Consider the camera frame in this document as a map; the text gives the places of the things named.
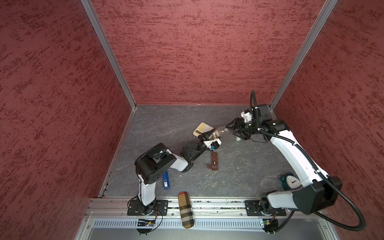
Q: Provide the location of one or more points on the right corner aluminium profile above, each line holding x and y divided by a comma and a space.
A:
316, 28

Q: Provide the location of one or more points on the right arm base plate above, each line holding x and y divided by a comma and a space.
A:
261, 208

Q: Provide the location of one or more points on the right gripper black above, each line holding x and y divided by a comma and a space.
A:
241, 135

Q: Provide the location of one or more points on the right circuit board with wires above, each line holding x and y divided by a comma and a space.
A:
272, 226

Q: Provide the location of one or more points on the corner aluminium profile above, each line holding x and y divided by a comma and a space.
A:
316, 28
97, 26

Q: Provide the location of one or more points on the clear amber pill bottle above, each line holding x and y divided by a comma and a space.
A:
219, 132

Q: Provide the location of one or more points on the plaid glasses case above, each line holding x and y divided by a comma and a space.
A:
186, 210

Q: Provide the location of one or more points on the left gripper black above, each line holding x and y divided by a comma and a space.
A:
205, 135

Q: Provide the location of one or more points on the left corner aluminium profile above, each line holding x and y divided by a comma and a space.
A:
97, 26

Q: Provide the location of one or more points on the left circuit board with wires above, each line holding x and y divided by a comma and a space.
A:
145, 226

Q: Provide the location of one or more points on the circuit board with wires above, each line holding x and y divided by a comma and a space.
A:
145, 226
272, 226

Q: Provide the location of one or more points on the brown weekly pill organizer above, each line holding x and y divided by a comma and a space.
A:
214, 165

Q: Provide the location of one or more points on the yellow calculator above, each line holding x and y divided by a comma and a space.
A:
202, 128

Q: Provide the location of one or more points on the teal alarm clock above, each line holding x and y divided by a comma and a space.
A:
290, 182

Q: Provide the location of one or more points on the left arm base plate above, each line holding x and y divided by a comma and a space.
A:
136, 208

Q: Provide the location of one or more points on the aluminium front rail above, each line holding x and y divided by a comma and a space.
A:
210, 214

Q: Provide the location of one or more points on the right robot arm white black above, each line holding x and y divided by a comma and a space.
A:
317, 191

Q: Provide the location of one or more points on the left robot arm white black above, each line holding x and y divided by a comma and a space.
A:
151, 166

